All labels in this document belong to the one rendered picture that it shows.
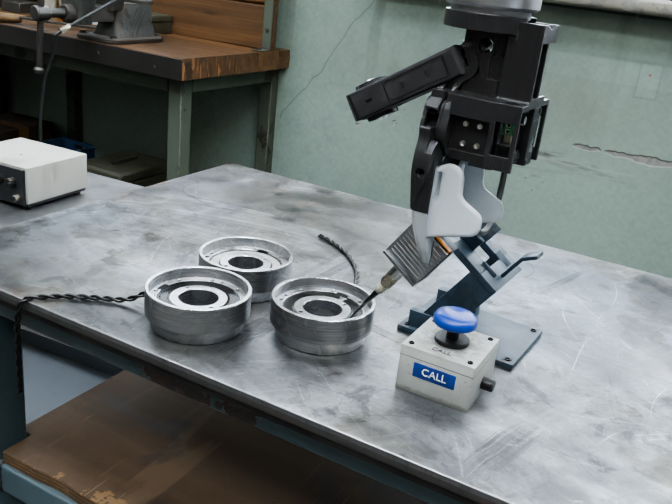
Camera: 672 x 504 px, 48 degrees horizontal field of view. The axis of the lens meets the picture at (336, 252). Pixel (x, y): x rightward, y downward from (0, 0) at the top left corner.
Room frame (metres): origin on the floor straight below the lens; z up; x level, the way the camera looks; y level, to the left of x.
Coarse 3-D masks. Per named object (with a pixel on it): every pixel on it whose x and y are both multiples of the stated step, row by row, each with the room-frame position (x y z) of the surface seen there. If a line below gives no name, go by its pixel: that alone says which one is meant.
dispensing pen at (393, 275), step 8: (448, 240) 0.63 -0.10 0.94; (456, 248) 0.63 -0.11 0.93; (448, 256) 0.63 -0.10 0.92; (440, 264) 0.64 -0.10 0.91; (392, 272) 0.64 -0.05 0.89; (384, 280) 0.64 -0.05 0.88; (392, 280) 0.64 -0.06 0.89; (376, 288) 0.65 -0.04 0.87; (384, 288) 0.65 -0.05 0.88; (368, 296) 0.66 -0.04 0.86
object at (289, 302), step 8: (296, 296) 0.71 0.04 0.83; (304, 296) 0.71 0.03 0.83; (328, 296) 0.71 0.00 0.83; (336, 296) 0.72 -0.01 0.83; (344, 296) 0.72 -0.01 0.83; (288, 304) 0.69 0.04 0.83; (352, 304) 0.70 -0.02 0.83; (296, 312) 0.67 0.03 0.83; (352, 312) 0.68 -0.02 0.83; (360, 312) 0.69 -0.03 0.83
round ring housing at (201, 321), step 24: (192, 288) 0.70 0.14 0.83; (240, 288) 0.71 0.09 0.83; (144, 312) 0.66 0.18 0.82; (168, 312) 0.63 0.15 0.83; (192, 312) 0.62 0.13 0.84; (216, 312) 0.63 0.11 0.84; (240, 312) 0.65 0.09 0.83; (168, 336) 0.63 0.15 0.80; (192, 336) 0.63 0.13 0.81; (216, 336) 0.64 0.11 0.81
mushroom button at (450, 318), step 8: (440, 312) 0.61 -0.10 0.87; (448, 312) 0.61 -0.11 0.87; (456, 312) 0.61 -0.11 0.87; (464, 312) 0.61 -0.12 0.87; (472, 312) 0.62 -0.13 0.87; (440, 320) 0.60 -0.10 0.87; (448, 320) 0.60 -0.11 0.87; (456, 320) 0.60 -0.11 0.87; (464, 320) 0.60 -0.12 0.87; (472, 320) 0.60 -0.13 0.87; (448, 328) 0.59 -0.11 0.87; (456, 328) 0.59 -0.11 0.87; (464, 328) 0.59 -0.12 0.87; (472, 328) 0.60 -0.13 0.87; (448, 336) 0.61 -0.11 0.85; (456, 336) 0.61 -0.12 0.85
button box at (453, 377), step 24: (432, 336) 0.62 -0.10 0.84; (480, 336) 0.63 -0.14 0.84; (408, 360) 0.59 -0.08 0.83; (432, 360) 0.58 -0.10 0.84; (456, 360) 0.58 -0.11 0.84; (480, 360) 0.58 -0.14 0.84; (408, 384) 0.59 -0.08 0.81; (432, 384) 0.58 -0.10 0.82; (456, 384) 0.57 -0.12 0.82; (480, 384) 0.59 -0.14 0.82; (456, 408) 0.57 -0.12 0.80
